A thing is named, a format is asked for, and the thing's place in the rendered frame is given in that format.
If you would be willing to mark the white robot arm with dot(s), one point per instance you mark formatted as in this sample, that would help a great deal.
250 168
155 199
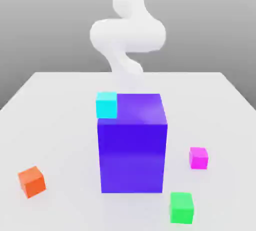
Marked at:
128 35

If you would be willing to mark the small cyan cube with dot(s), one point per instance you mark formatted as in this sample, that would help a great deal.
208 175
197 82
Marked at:
106 106

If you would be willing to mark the small magenta cube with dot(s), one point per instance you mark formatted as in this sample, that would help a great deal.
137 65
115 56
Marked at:
198 159

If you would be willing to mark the small green cube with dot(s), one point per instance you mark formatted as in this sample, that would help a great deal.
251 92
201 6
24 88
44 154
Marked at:
181 209

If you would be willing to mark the small orange cube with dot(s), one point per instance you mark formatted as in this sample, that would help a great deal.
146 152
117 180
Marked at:
32 183

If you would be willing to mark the large purple box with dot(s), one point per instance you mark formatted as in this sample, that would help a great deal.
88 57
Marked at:
132 155

